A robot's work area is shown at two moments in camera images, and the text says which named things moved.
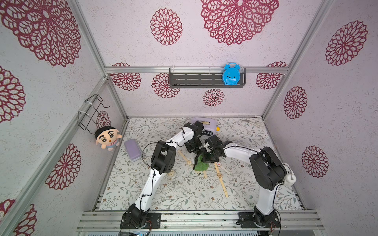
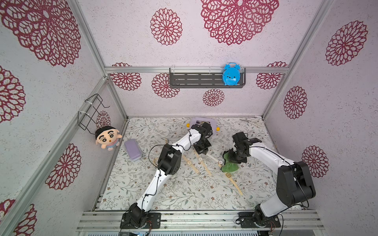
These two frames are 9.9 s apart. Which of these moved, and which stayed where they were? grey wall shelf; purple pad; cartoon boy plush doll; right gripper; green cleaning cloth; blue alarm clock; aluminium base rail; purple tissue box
Moved: right gripper; green cleaning cloth
Stayed: cartoon boy plush doll; aluminium base rail; purple tissue box; purple pad; blue alarm clock; grey wall shelf
